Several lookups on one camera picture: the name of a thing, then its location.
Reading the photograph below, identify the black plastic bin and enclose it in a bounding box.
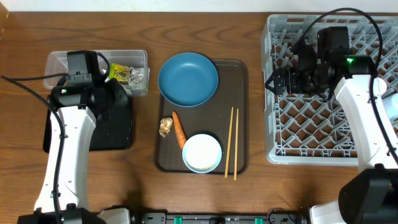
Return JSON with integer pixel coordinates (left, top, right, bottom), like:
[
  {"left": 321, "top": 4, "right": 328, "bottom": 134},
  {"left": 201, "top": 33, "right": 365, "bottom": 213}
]
[{"left": 48, "top": 87, "right": 132, "bottom": 151}]

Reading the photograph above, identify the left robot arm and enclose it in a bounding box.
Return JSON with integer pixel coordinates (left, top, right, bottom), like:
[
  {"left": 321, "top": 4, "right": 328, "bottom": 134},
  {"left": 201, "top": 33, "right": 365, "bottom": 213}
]
[{"left": 5, "top": 50, "right": 132, "bottom": 223}]

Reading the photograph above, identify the yellow green snack wrapper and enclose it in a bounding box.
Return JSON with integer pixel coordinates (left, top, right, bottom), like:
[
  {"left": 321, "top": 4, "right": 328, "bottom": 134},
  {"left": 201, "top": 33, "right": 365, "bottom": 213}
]
[{"left": 108, "top": 63, "right": 144, "bottom": 85}]

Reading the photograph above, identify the orange carrot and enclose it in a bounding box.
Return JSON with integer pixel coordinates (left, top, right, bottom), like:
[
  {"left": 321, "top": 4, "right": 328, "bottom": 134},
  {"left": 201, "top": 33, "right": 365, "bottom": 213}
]
[{"left": 172, "top": 111, "right": 187, "bottom": 150}]

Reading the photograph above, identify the brown serving tray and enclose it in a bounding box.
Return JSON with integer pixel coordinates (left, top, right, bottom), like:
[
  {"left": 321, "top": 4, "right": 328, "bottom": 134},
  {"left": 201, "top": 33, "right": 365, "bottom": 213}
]
[{"left": 159, "top": 59, "right": 249, "bottom": 175}]

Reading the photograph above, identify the light blue bowl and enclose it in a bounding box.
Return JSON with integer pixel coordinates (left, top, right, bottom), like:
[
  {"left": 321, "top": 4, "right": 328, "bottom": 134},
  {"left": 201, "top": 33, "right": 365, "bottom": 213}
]
[{"left": 182, "top": 134, "right": 222, "bottom": 174}]

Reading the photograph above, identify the clear plastic bin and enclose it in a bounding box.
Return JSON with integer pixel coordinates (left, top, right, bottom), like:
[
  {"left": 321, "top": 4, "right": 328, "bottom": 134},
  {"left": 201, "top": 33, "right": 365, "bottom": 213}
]
[{"left": 45, "top": 50, "right": 149, "bottom": 96}]

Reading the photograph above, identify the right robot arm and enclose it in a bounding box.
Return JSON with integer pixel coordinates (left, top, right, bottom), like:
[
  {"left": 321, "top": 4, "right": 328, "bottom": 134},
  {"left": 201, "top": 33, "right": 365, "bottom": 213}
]
[{"left": 261, "top": 8, "right": 397, "bottom": 223}]

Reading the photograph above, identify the right wooden chopstick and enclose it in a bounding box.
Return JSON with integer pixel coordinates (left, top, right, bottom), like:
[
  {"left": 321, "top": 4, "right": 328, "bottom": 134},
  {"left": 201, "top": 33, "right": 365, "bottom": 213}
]
[{"left": 234, "top": 108, "right": 239, "bottom": 180}]

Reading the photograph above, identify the brown food scrap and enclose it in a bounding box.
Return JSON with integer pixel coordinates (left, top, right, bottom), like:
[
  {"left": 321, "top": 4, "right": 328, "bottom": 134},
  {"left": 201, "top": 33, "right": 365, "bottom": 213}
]
[{"left": 159, "top": 117, "right": 173, "bottom": 137}]

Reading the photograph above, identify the grey dishwasher rack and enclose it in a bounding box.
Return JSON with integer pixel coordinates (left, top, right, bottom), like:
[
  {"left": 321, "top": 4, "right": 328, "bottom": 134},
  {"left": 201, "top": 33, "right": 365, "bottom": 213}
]
[{"left": 261, "top": 14, "right": 397, "bottom": 169}]

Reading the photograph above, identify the light blue cup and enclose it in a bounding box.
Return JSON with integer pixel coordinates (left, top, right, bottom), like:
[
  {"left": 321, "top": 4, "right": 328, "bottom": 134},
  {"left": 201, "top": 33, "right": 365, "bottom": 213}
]
[{"left": 382, "top": 93, "right": 398, "bottom": 122}]

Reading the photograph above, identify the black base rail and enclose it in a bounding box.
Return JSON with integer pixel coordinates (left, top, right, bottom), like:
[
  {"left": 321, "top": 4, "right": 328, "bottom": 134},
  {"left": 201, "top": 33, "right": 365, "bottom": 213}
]
[{"left": 93, "top": 205, "right": 312, "bottom": 224}]

